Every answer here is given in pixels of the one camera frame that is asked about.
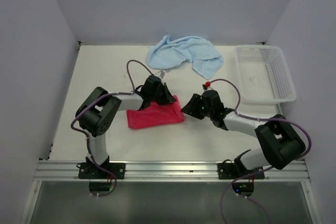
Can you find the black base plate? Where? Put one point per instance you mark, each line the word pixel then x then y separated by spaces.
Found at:
pixel 88 170
pixel 233 171

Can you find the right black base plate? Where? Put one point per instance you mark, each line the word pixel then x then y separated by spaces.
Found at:
pixel 233 171

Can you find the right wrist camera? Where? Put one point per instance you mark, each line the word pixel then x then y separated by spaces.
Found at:
pixel 207 86

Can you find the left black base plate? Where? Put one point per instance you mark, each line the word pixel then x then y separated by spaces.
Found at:
pixel 88 170

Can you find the aluminium mounting rail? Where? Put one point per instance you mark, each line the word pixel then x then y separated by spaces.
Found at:
pixel 128 171

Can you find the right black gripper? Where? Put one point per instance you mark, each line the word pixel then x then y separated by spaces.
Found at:
pixel 191 107

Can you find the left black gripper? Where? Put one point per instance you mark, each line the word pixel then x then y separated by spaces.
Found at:
pixel 168 97

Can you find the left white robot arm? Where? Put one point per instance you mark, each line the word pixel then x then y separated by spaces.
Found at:
pixel 94 117

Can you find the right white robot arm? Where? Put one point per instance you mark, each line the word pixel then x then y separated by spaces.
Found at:
pixel 279 142

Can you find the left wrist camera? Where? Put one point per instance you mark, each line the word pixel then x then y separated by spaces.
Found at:
pixel 160 74

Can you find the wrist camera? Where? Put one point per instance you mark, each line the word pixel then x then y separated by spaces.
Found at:
pixel 160 74
pixel 207 86

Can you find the white plastic basket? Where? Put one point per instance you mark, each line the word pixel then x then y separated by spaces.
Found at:
pixel 263 75

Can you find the red towel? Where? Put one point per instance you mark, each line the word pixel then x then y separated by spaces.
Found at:
pixel 155 115

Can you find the light blue towel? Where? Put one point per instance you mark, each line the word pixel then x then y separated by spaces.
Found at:
pixel 168 54

